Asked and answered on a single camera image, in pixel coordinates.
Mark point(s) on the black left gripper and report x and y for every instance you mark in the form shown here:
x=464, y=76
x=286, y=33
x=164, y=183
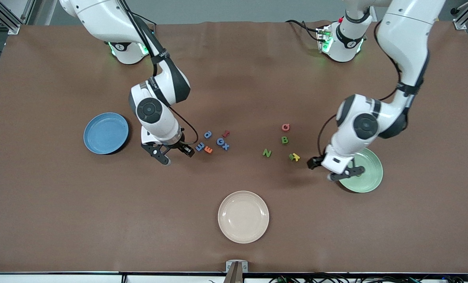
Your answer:
x=315, y=161

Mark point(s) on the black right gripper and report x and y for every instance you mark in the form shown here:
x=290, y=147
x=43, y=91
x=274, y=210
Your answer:
x=179, y=145

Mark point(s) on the blue foam letter E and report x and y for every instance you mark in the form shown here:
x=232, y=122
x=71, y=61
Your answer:
x=199, y=147

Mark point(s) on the blue foam letter P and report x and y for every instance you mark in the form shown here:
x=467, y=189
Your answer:
x=207, y=134

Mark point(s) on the blue foam letter G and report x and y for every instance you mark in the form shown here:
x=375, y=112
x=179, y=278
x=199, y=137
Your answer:
x=220, y=141

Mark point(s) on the green foam letter B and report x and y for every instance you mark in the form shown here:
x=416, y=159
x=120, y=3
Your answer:
x=284, y=140

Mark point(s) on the green foam letter N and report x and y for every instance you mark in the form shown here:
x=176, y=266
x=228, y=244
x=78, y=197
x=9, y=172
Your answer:
x=267, y=153

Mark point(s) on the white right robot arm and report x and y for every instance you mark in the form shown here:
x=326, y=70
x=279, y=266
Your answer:
x=100, y=19

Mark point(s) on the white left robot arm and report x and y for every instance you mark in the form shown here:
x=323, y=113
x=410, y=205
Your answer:
x=407, y=39

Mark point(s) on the light green round plate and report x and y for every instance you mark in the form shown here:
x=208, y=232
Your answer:
x=367, y=177

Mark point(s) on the orange foam letter E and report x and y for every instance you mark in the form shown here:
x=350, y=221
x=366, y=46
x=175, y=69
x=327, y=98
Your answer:
x=208, y=149

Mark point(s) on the dark red foam letter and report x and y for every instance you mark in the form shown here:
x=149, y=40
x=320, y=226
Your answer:
x=226, y=133

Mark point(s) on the pink foam letter Q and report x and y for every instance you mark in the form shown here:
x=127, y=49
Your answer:
x=282, y=127

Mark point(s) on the blue round plate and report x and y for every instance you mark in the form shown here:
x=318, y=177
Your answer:
x=106, y=133

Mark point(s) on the brown table cover sheet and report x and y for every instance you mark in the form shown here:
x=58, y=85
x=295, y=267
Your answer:
x=234, y=78

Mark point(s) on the beige round plate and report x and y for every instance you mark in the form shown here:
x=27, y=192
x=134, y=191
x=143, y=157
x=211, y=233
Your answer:
x=243, y=217

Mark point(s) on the grey metal camera mount bracket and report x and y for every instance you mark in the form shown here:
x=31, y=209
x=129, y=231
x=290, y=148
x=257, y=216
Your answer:
x=236, y=269

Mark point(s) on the white table edge rail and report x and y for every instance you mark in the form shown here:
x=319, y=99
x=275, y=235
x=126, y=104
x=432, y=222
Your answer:
x=61, y=279

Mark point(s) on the aluminium frame profile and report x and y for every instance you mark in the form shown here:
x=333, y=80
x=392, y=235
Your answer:
x=13, y=28
x=460, y=24

